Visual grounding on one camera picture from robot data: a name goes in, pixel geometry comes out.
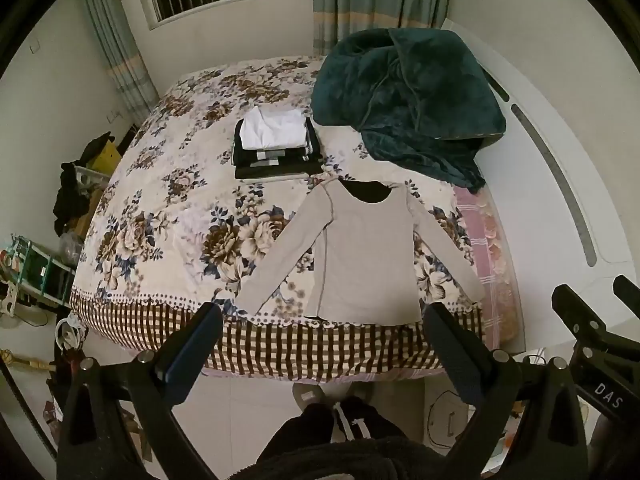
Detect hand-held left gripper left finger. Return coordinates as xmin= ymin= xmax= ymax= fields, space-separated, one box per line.
xmin=56 ymin=302 xmax=224 ymax=480

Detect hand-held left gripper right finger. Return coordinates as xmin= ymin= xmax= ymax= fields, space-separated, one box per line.
xmin=423 ymin=302 xmax=589 ymax=480

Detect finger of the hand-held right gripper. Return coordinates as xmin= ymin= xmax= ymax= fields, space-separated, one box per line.
xmin=551 ymin=284 xmax=610 ymax=335
xmin=613 ymin=274 xmax=640 ymax=313

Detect grey long-sleeve shirt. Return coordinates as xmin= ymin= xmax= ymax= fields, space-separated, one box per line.
xmin=234 ymin=176 xmax=486 ymax=324

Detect stack of black folded clothes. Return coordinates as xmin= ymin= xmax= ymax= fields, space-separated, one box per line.
xmin=232 ymin=117 xmax=324 ymax=180

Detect pink checked bed sheet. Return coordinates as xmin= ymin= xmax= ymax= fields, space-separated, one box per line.
xmin=451 ymin=186 xmax=519 ymax=347

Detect person's grey slipper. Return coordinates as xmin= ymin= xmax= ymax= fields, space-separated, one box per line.
xmin=292 ymin=382 xmax=352 ymax=412

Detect white curved headboard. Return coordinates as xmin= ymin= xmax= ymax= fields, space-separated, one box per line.
xmin=442 ymin=17 xmax=640 ymax=292

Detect person's black pants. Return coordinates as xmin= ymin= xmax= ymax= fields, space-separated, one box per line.
xmin=256 ymin=395 xmax=407 ymax=462

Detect floral bedspread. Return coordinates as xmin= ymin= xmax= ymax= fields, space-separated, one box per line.
xmin=69 ymin=55 xmax=484 ymax=384

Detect green and white rack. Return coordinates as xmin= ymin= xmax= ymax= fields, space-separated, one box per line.
xmin=0 ymin=234 xmax=77 ymax=307

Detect black cloth pile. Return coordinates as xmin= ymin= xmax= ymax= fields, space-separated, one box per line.
xmin=52 ymin=132 xmax=117 ymax=235

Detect yellow cardboard box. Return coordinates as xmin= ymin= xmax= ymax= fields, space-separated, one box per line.
xmin=87 ymin=139 xmax=124 ymax=177

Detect white folded garment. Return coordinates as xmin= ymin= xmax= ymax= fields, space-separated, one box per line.
xmin=238 ymin=106 xmax=309 ymax=151

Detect dark green plush blanket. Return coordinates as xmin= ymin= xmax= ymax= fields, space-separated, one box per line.
xmin=310 ymin=27 xmax=507 ymax=191

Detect black floor cable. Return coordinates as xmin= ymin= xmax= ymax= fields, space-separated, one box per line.
xmin=426 ymin=389 xmax=472 ymax=447

